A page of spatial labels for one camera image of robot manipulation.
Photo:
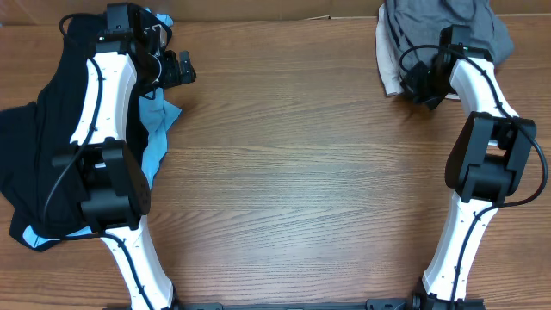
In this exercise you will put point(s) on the light blue garment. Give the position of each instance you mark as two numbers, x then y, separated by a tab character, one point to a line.
44	126

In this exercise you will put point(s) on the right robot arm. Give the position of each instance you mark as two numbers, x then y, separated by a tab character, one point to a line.
484	167

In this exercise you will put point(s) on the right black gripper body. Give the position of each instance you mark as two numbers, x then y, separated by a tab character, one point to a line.
430	84

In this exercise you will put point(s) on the black garment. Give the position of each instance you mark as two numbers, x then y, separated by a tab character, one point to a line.
80	158

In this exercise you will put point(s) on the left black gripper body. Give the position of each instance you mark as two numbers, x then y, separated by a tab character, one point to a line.
162	71

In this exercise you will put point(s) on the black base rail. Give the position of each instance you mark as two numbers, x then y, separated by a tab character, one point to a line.
371	304

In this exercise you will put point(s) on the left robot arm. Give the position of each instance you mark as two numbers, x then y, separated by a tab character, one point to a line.
129	57

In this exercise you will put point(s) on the beige folded shorts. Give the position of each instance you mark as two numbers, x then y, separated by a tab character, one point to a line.
385	60

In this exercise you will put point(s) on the grey shorts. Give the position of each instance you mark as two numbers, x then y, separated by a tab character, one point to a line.
489	32

